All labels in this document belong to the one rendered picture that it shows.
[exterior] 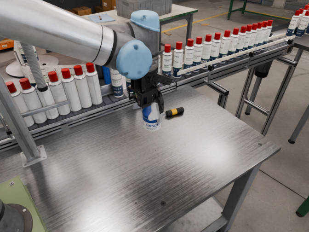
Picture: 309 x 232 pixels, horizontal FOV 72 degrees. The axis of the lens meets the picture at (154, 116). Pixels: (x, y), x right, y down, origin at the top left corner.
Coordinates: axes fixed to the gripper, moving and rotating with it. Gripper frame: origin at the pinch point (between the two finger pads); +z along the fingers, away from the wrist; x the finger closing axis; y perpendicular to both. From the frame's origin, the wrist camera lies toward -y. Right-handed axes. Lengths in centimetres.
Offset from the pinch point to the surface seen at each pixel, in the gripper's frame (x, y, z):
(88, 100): -35.8, 7.9, 7.6
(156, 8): -157, -147, 11
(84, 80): -35.8, 7.7, -2.5
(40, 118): -39.1, 29.2, 9.0
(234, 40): -20, -87, -2
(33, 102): -39.1, 29.1, 0.8
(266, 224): 47, -61, 100
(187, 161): 14.9, -5.2, 16.9
